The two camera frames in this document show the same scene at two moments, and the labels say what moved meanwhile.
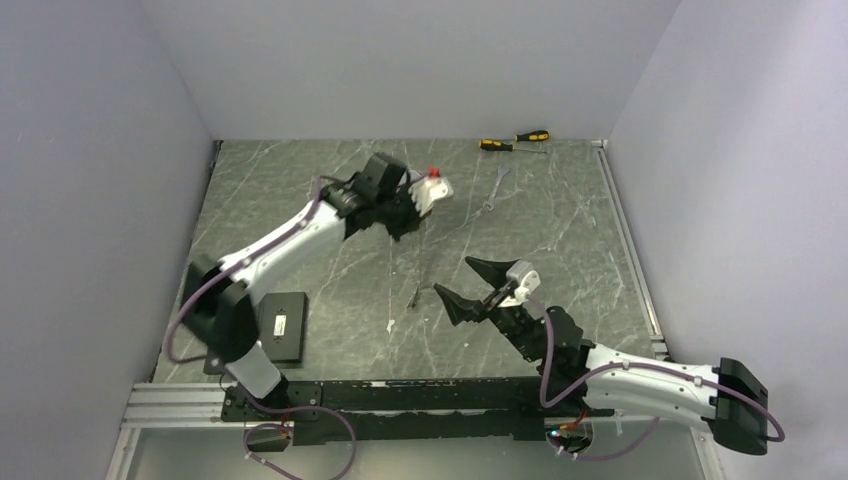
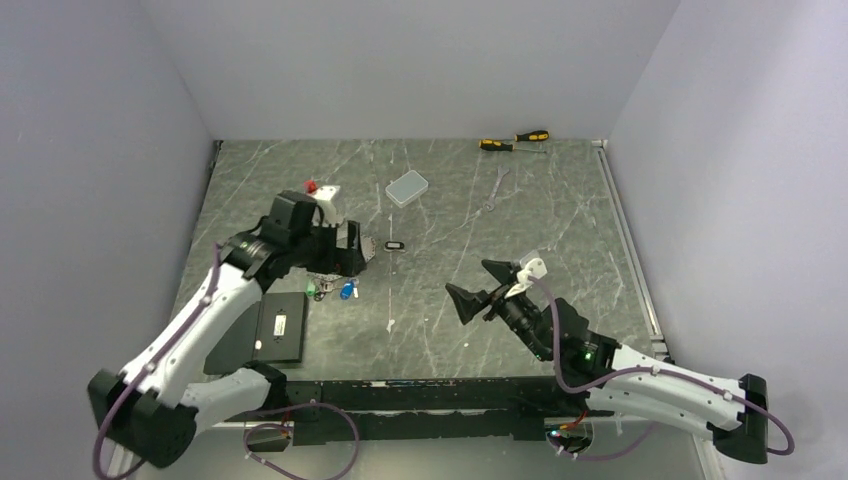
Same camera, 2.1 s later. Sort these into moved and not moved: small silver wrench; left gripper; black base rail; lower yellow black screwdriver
Moved: left gripper
Not moved: lower yellow black screwdriver; black base rail; small silver wrench
